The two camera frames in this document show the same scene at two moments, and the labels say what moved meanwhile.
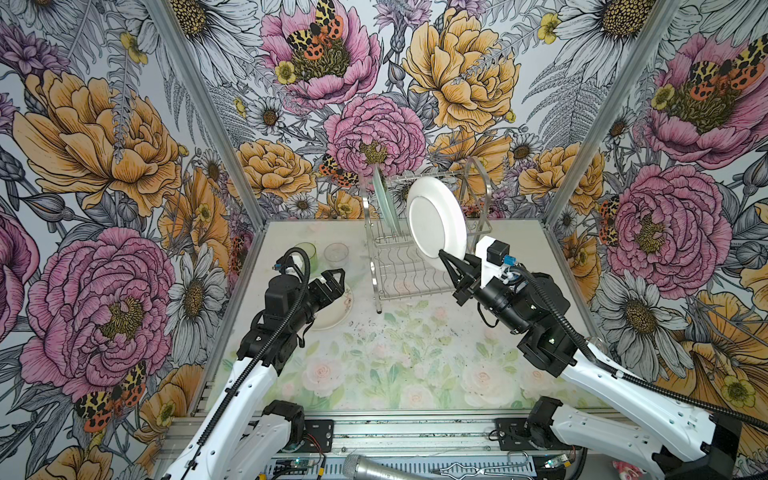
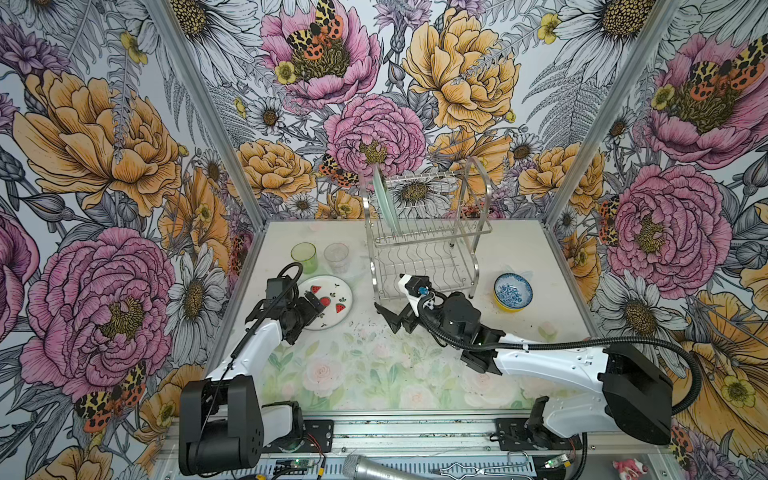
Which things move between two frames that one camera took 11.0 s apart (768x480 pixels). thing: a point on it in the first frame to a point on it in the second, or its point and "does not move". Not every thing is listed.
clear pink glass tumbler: (336, 253) does not move
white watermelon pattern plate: (435, 221) to (336, 296)
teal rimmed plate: (385, 200) does not move
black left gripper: (327, 285) does not move
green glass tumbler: (311, 251) does not move
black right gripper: (471, 278) to (411, 318)
